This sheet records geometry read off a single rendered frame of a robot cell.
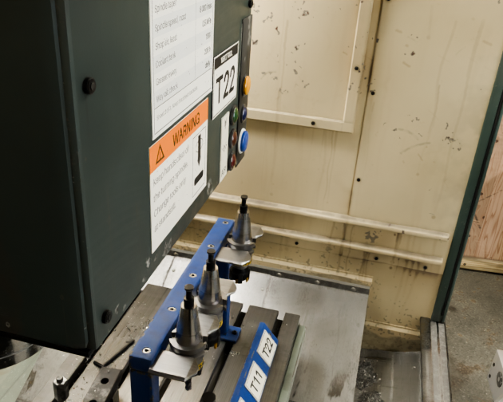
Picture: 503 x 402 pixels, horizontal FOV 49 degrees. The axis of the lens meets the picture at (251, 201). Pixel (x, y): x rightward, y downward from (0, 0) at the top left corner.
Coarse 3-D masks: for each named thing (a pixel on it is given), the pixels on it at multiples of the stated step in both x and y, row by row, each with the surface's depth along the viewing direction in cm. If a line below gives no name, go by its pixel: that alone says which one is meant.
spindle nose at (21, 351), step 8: (0, 344) 56; (8, 344) 56; (16, 344) 57; (24, 344) 58; (32, 344) 58; (0, 352) 56; (8, 352) 57; (16, 352) 57; (24, 352) 58; (32, 352) 59; (0, 360) 57; (8, 360) 57; (16, 360) 58; (24, 360) 59; (0, 368) 57
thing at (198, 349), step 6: (174, 330) 93; (204, 330) 93; (174, 336) 93; (204, 336) 92; (174, 342) 90; (204, 342) 93; (174, 348) 89; (180, 348) 89; (186, 348) 89; (192, 348) 89; (198, 348) 89; (204, 348) 91; (186, 354) 89; (192, 354) 89; (198, 354) 90; (204, 354) 91; (198, 360) 90
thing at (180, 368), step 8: (160, 352) 89; (168, 352) 89; (160, 360) 88; (168, 360) 88; (176, 360) 88; (184, 360) 88; (192, 360) 88; (152, 368) 86; (160, 368) 86; (168, 368) 86; (176, 368) 86; (184, 368) 86; (192, 368) 87; (168, 376) 85; (176, 376) 85; (184, 376) 85; (192, 376) 86
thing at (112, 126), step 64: (0, 0) 32; (64, 0) 31; (128, 0) 39; (0, 64) 33; (64, 64) 33; (128, 64) 40; (0, 128) 36; (64, 128) 35; (128, 128) 42; (0, 192) 38; (64, 192) 37; (128, 192) 44; (0, 256) 41; (64, 256) 39; (128, 256) 46; (0, 320) 44; (64, 320) 42
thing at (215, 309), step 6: (222, 294) 102; (222, 300) 101; (198, 306) 99; (204, 306) 99; (210, 306) 99; (216, 306) 99; (222, 306) 99; (204, 312) 99; (210, 312) 99; (216, 312) 99
